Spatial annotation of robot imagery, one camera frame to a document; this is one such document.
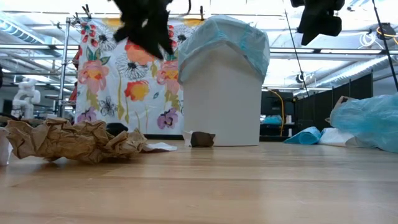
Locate brown cardboard piece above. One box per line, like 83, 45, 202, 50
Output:
324, 95, 355, 124

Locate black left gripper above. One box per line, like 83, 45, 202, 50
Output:
111, 0, 175, 58

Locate black stand leg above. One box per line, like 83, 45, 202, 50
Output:
371, 0, 398, 91

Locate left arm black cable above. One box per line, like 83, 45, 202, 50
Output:
167, 0, 192, 16

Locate floral print curtain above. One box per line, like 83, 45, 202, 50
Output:
74, 17, 187, 135

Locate blue bin liner bag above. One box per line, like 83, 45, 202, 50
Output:
177, 14, 271, 85

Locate white coiled cable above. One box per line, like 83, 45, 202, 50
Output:
359, 30, 377, 48

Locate black glove green cuff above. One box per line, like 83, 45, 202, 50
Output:
105, 122, 129, 137

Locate crumpled translucent blue bag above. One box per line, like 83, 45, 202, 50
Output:
329, 93, 398, 154

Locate black aluminium rig frame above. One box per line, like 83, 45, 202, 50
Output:
144, 133, 293, 142

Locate blue bag in background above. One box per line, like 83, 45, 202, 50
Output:
262, 114, 283, 125

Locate large brown paper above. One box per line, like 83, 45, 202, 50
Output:
5, 117, 147, 165

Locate white plastic trash bin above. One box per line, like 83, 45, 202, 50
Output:
182, 43, 264, 147

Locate black cabinet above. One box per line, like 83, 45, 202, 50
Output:
261, 90, 295, 138

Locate long white paper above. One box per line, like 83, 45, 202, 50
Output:
0, 126, 14, 166

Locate yellow cable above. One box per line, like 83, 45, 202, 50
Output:
269, 88, 285, 137

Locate white tissue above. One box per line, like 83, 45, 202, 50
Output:
141, 141, 178, 153

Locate black round ceiling device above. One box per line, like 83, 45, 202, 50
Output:
375, 22, 397, 41

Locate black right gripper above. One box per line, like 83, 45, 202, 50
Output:
290, 0, 345, 46

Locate thin black pole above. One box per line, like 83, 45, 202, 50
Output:
284, 9, 310, 97

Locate white humanoid robot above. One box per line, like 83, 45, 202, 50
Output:
11, 77, 41, 119

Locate white folded plastic bag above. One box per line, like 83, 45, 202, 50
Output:
317, 127, 361, 148

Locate black partition wall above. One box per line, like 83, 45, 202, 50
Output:
294, 73, 374, 134

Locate blue trash bag roll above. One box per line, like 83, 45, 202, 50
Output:
283, 126, 322, 146

